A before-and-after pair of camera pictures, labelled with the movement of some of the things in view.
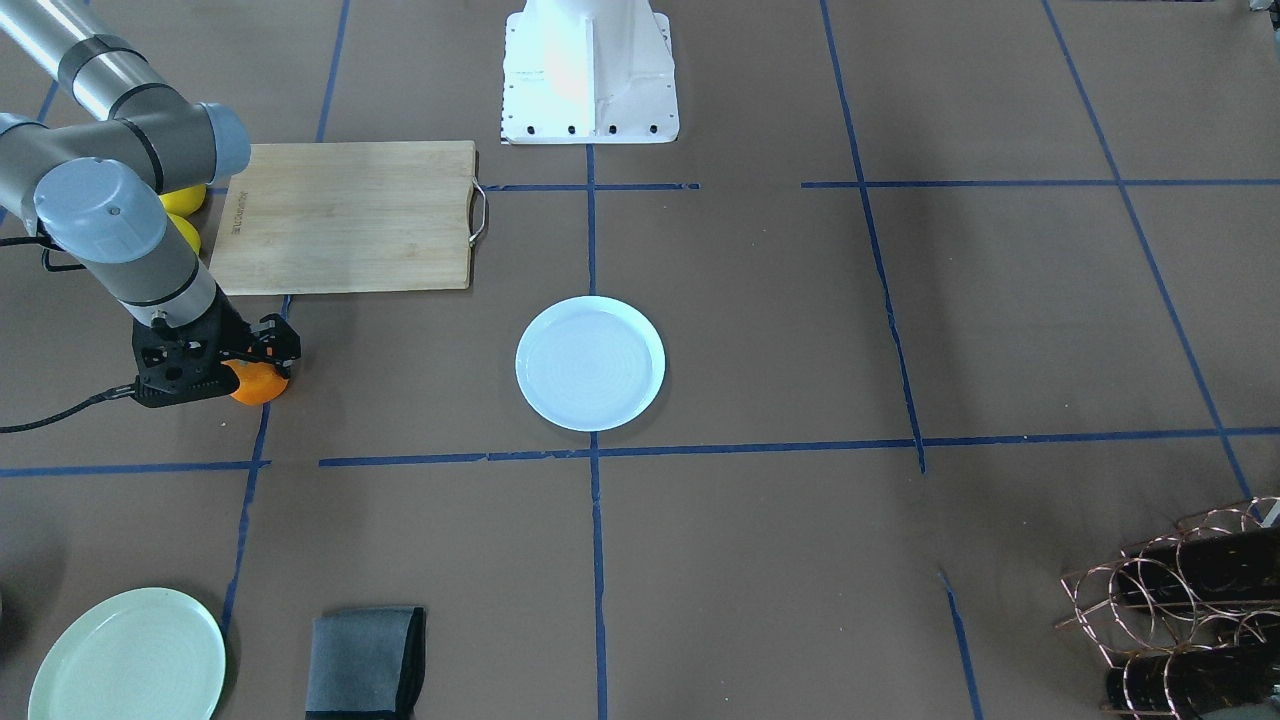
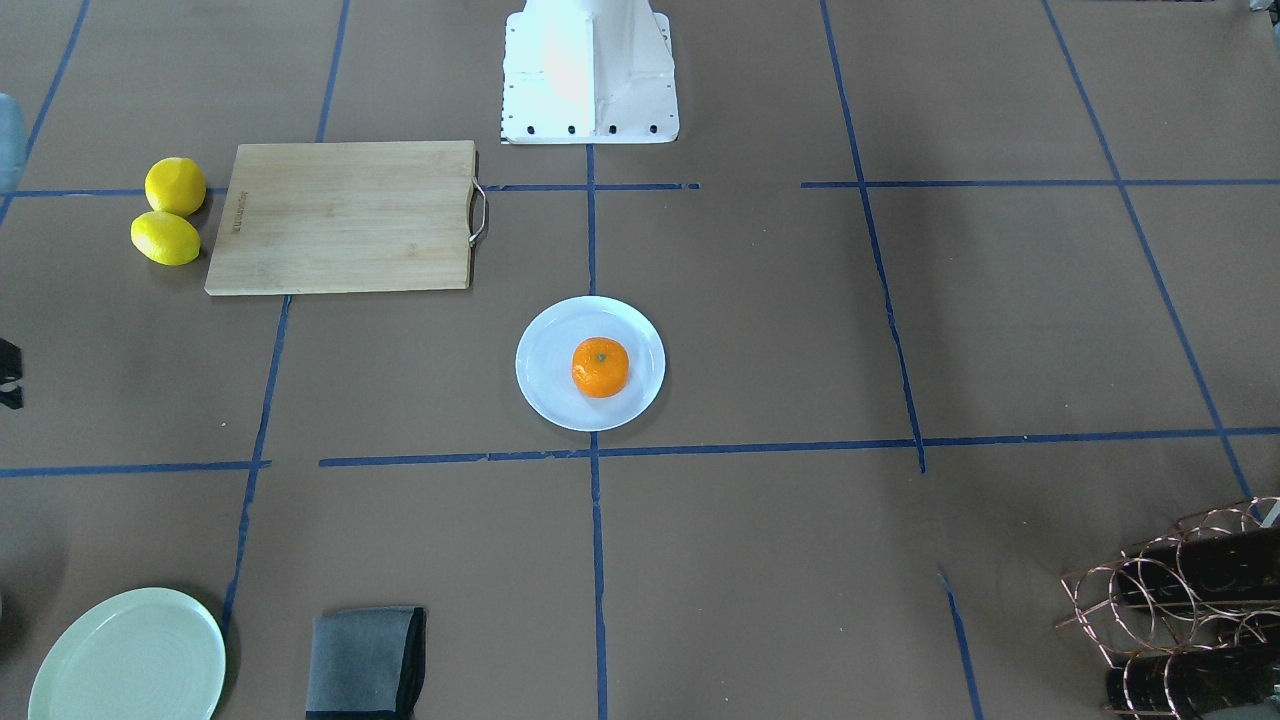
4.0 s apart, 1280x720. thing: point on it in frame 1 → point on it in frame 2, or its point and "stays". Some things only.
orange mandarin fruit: x=258 y=381 → x=600 y=366
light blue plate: x=590 y=363 stays
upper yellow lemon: x=184 y=202 stays
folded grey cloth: x=366 y=664 stays
